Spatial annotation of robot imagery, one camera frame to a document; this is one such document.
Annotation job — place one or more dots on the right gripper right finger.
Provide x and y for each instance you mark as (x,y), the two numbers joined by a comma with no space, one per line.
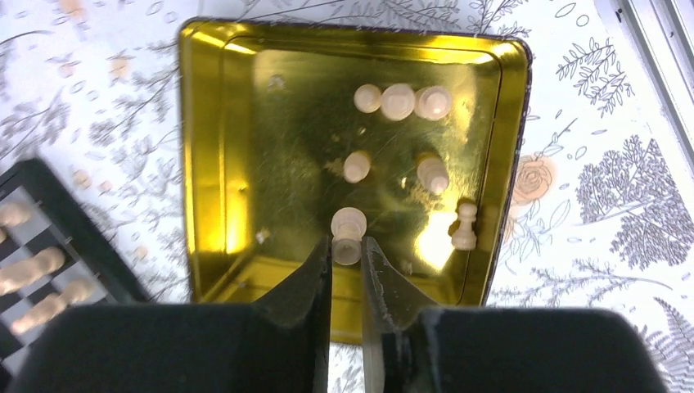
(413,344)

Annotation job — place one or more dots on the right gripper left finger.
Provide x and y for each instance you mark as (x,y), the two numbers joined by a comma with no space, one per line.
(278,343)

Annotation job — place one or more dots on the white chess piece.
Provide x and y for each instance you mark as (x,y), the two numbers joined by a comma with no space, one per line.
(433,103)
(15,213)
(348,226)
(432,174)
(367,98)
(356,166)
(25,272)
(464,238)
(52,305)
(397,102)

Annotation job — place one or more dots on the black white chess board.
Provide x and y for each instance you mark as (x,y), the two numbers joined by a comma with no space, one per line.
(58,220)

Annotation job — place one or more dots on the gold tin box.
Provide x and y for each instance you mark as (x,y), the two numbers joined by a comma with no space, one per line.
(293,132)

